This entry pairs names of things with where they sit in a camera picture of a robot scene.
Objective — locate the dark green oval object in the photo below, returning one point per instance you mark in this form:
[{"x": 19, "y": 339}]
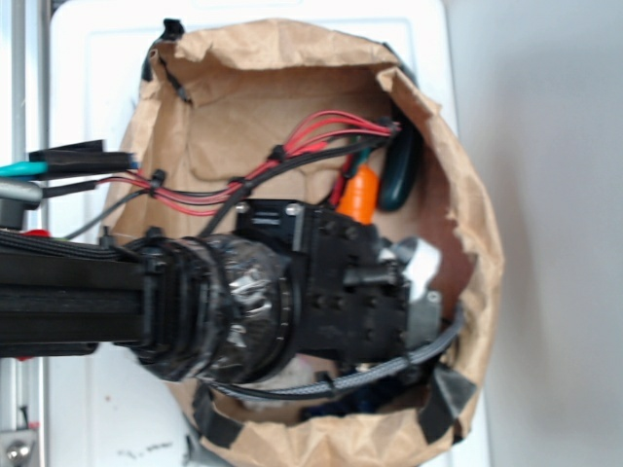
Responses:
[{"x": 401, "y": 167}]

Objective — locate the orange plastic object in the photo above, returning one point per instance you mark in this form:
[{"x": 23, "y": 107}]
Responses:
[{"x": 359, "y": 198}]

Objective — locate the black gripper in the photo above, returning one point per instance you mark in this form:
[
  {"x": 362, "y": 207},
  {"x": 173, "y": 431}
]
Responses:
[{"x": 349, "y": 303}]

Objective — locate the aluminium extrusion rail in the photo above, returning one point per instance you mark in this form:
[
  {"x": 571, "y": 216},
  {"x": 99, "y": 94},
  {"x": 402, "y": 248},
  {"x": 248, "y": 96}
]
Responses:
[{"x": 22, "y": 408}]

